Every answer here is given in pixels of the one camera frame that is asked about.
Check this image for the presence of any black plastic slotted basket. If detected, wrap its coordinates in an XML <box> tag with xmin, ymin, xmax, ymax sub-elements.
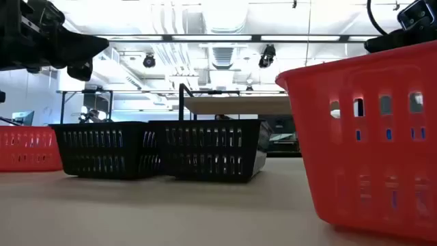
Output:
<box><xmin>148</xmin><ymin>118</ymin><xmax>274</xmax><ymax>183</ymax></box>
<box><xmin>50</xmin><ymin>121</ymin><xmax>163</xmax><ymax>180</ymax></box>

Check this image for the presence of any black metal table frame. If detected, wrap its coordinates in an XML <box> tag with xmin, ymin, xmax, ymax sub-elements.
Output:
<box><xmin>56</xmin><ymin>89</ymin><xmax>114</xmax><ymax>124</ymax></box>

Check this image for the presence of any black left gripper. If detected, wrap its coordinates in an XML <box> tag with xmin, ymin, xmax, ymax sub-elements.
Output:
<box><xmin>0</xmin><ymin>0</ymin><xmax>110</xmax><ymax>82</ymax></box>

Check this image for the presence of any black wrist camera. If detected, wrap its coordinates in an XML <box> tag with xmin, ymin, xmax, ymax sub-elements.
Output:
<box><xmin>397</xmin><ymin>0</ymin><xmax>437</xmax><ymax>32</ymax></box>
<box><xmin>27</xmin><ymin>0</ymin><xmax>66</xmax><ymax>27</ymax></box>

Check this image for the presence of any red plastic slotted basket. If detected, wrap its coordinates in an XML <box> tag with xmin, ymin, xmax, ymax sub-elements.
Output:
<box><xmin>274</xmin><ymin>40</ymin><xmax>437</xmax><ymax>242</ymax></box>
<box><xmin>0</xmin><ymin>125</ymin><xmax>64</xmax><ymax>173</ymax></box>

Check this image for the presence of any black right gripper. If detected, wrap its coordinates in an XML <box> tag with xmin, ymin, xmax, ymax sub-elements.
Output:
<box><xmin>363</xmin><ymin>23</ymin><xmax>437</xmax><ymax>54</ymax></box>

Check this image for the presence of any small computer monitor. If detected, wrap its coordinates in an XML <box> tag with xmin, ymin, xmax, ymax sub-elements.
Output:
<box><xmin>12</xmin><ymin>110</ymin><xmax>36</xmax><ymax>127</ymax></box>

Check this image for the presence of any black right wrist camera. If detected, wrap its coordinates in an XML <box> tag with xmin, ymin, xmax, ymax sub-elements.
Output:
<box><xmin>397</xmin><ymin>0</ymin><xmax>437</xmax><ymax>32</ymax></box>

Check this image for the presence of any black ceiling spotlight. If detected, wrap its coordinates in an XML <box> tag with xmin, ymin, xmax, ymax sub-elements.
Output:
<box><xmin>142</xmin><ymin>53</ymin><xmax>157</xmax><ymax>69</ymax></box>
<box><xmin>258</xmin><ymin>44</ymin><xmax>277</xmax><ymax>70</ymax></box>

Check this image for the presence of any dark flat screen monitor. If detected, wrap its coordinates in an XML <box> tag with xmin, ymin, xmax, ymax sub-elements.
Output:
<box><xmin>272</xmin><ymin>115</ymin><xmax>294</xmax><ymax>135</ymax></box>

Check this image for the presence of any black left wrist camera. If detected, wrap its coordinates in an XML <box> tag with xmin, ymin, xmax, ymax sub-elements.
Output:
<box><xmin>27</xmin><ymin>0</ymin><xmax>66</xmax><ymax>27</ymax></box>

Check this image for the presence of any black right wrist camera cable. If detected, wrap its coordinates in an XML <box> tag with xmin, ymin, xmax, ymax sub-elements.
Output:
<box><xmin>366</xmin><ymin>0</ymin><xmax>390</xmax><ymax>36</ymax></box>

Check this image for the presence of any wooden shelf with black frame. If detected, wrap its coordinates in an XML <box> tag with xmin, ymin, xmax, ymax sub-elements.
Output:
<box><xmin>178</xmin><ymin>83</ymin><xmax>302</xmax><ymax>159</ymax></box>

